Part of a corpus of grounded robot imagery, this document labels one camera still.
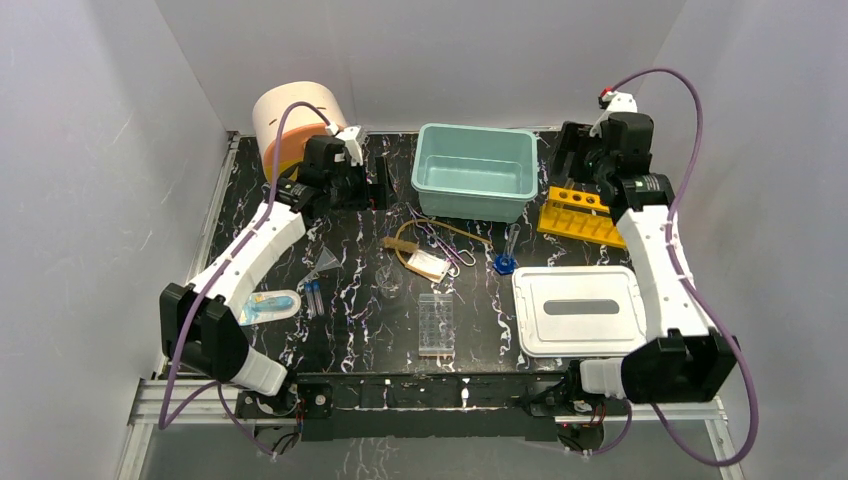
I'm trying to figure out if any teal plastic bin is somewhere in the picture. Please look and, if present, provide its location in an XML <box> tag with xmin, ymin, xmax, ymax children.
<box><xmin>411</xmin><ymin>123</ymin><xmax>539</xmax><ymax>223</ymax></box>

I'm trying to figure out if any white bin lid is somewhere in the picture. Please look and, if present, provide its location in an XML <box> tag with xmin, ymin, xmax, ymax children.
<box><xmin>511</xmin><ymin>266</ymin><xmax>647</xmax><ymax>358</ymax></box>

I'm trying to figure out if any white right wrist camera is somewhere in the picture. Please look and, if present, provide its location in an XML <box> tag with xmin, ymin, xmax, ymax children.
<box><xmin>589</xmin><ymin>87</ymin><xmax>638</xmax><ymax>137</ymax></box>

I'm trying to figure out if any small clear plastic bag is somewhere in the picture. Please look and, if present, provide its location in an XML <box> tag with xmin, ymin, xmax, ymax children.
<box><xmin>405</xmin><ymin>250</ymin><xmax>451</xmax><ymax>283</ymax></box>

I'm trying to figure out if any graduated cylinder blue base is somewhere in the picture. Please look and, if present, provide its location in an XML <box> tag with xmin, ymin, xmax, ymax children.
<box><xmin>493</xmin><ymin>223</ymin><xmax>521</xmax><ymax>275</ymax></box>

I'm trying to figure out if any clear plastic funnel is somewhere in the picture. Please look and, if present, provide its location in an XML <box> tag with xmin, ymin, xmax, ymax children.
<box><xmin>297</xmin><ymin>247</ymin><xmax>342</xmax><ymax>288</ymax></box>

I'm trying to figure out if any blue capped vial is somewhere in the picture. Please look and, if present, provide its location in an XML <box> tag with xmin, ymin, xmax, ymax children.
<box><xmin>304</xmin><ymin>282</ymin><xmax>316</xmax><ymax>319</ymax></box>
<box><xmin>311</xmin><ymin>280</ymin><xmax>325</xmax><ymax>316</ymax></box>

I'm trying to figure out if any blue packaged syringe blister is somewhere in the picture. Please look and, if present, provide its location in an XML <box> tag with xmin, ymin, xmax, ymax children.
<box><xmin>238</xmin><ymin>290</ymin><xmax>302</xmax><ymax>326</ymax></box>

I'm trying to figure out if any blue capped vial left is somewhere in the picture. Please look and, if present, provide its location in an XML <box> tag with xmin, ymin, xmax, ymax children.
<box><xmin>304</xmin><ymin>282</ymin><xmax>316</xmax><ymax>319</ymax></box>

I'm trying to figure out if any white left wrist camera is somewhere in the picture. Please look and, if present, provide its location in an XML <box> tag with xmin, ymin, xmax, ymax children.
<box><xmin>335</xmin><ymin>125</ymin><xmax>367</xmax><ymax>167</ymax></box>

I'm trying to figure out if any wooden test tube clamp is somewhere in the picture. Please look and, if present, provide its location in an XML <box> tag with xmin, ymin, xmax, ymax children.
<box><xmin>381</xmin><ymin>237</ymin><xmax>419</xmax><ymax>255</ymax></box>

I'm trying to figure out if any cream orange cylindrical centrifuge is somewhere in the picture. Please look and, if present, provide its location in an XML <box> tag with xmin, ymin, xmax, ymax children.
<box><xmin>252</xmin><ymin>81</ymin><xmax>350</xmax><ymax>181</ymax></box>

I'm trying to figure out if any blue capped vial right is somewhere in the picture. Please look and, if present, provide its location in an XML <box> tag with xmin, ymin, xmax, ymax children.
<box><xmin>311</xmin><ymin>280</ymin><xmax>325</xmax><ymax>316</ymax></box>

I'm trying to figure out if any yellow test tube rack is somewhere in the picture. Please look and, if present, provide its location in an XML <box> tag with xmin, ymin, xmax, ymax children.
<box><xmin>536</xmin><ymin>186</ymin><xmax>626</xmax><ymax>249</ymax></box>

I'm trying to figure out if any tan rubber tubing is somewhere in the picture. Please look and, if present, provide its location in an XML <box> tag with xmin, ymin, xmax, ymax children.
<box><xmin>393</xmin><ymin>218</ymin><xmax>493</xmax><ymax>246</ymax></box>

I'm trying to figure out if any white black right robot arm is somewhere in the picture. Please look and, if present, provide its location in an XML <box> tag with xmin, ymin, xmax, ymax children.
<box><xmin>552</xmin><ymin>112</ymin><xmax>738</xmax><ymax>414</ymax></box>

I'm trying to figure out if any clear well plate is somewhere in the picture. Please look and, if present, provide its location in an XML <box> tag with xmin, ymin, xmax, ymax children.
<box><xmin>418</xmin><ymin>293</ymin><xmax>456</xmax><ymax>357</ymax></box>

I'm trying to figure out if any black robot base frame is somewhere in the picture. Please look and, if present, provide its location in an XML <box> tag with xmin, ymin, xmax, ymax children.
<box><xmin>236</xmin><ymin>371</ymin><xmax>626</xmax><ymax>442</ymax></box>

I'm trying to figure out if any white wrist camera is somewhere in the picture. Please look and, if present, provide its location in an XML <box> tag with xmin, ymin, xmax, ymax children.
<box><xmin>335</xmin><ymin>125</ymin><xmax>367</xmax><ymax>167</ymax></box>
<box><xmin>589</xmin><ymin>87</ymin><xmax>638</xmax><ymax>137</ymax></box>

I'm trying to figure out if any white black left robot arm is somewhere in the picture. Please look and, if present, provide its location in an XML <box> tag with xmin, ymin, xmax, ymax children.
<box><xmin>159</xmin><ymin>126</ymin><xmax>393</xmax><ymax>416</ymax></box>

